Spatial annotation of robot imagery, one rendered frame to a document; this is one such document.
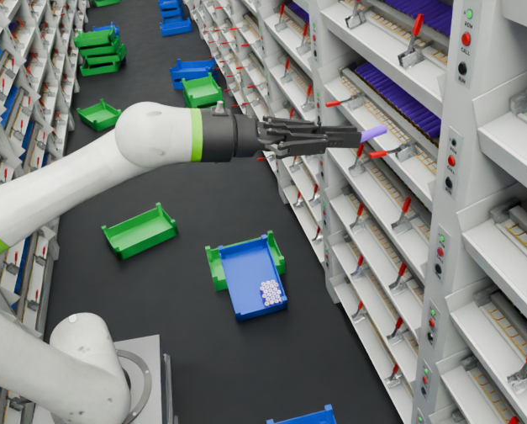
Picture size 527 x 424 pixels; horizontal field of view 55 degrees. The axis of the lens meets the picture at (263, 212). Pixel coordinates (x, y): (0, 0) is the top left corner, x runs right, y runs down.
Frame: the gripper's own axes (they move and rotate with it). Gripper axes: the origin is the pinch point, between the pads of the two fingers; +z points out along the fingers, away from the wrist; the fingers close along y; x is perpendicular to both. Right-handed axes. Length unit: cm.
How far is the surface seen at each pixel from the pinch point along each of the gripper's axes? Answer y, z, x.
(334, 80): 49, 17, 7
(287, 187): 119, 34, 86
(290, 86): 97, 20, 27
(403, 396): 0, 38, 84
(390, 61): 9.5, 11.4, -11.4
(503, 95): -20.2, 14.0, -16.6
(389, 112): 19.1, 19.5, 3.1
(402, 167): 2.4, 16.2, 8.0
